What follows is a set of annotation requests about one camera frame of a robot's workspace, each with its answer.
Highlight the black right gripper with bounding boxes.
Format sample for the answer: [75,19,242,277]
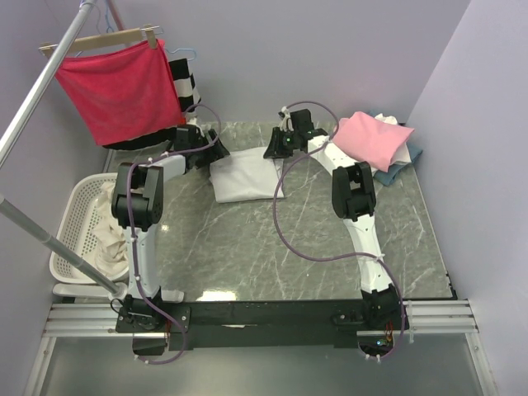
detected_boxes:
[262,128,299,160]

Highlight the white t shirt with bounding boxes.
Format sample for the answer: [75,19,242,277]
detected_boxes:
[375,113,414,165]
[210,147,284,204]

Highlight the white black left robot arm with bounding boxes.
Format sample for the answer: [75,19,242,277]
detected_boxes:
[111,124,229,332]

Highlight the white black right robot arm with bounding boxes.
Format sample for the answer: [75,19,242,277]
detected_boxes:
[263,107,394,295]

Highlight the black white checkered cloth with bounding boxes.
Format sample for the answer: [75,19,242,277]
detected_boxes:
[105,59,201,151]

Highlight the folded pink t shirt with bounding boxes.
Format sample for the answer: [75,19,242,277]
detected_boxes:
[332,111,416,174]

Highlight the red hanging towel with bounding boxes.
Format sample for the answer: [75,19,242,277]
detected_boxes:
[55,39,183,146]

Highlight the folded white t shirt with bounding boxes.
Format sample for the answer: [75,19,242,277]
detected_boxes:
[375,113,414,165]

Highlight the wooden clip hanger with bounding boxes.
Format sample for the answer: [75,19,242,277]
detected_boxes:
[37,25,163,59]

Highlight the cream clothes in basket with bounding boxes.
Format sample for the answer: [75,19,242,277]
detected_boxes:
[92,181,129,277]

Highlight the white plastic laundry basket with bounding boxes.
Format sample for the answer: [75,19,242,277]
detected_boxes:
[49,172,117,285]

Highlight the metal clothes rack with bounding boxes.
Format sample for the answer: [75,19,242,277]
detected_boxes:
[1,1,110,307]

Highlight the black base beam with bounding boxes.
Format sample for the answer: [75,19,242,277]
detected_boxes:
[115,299,409,351]

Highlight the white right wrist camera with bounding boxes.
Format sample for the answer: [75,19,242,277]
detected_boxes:
[279,106,294,132]

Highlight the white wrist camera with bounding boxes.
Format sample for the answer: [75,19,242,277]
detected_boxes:
[183,117,200,126]
[279,106,294,132]

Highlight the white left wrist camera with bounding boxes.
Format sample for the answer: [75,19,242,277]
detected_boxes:
[183,117,200,126]

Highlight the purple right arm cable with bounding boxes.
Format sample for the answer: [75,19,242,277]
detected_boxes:
[272,101,408,364]

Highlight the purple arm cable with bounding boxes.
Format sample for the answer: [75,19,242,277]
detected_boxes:
[272,101,408,364]
[126,103,224,367]

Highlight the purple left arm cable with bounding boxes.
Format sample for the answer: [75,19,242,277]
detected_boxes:
[126,103,224,367]

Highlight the blue wire hanger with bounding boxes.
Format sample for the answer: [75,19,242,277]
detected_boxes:
[164,49,197,63]

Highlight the aluminium rail frame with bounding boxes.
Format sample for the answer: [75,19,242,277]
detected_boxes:
[23,300,499,395]

